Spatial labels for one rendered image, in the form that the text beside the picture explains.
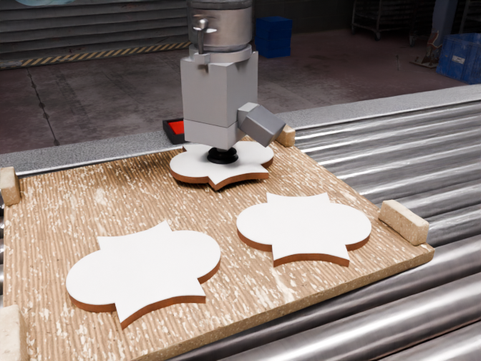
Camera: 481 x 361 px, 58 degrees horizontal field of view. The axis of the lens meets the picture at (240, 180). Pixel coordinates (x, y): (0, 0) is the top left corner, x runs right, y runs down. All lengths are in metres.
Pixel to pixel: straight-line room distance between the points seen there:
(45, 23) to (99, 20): 0.55
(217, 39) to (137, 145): 0.30
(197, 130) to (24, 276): 0.25
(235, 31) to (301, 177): 0.21
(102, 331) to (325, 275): 0.21
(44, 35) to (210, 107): 4.74
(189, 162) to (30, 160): 0.28
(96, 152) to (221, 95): 0.30
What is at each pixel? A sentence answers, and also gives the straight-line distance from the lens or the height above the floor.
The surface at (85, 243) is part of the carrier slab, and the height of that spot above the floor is 0.94.
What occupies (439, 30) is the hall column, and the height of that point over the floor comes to 0.37.
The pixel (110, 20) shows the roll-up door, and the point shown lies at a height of 0.40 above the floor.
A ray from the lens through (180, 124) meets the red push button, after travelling 0.78.
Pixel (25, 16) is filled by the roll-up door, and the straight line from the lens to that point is 5.19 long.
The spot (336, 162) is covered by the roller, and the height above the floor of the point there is 0.91.
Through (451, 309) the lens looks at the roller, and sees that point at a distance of 0.47.
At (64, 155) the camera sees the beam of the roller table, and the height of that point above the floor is 0.92.
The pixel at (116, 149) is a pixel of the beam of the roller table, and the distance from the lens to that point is 0.74.
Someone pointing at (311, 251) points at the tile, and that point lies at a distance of 0.44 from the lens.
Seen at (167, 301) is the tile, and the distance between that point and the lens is 0.40.
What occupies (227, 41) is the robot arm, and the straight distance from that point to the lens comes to 0.51.
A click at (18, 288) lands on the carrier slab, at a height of 0.94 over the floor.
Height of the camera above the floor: 1.22
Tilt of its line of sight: 29 degrees down
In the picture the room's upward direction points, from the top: straight up
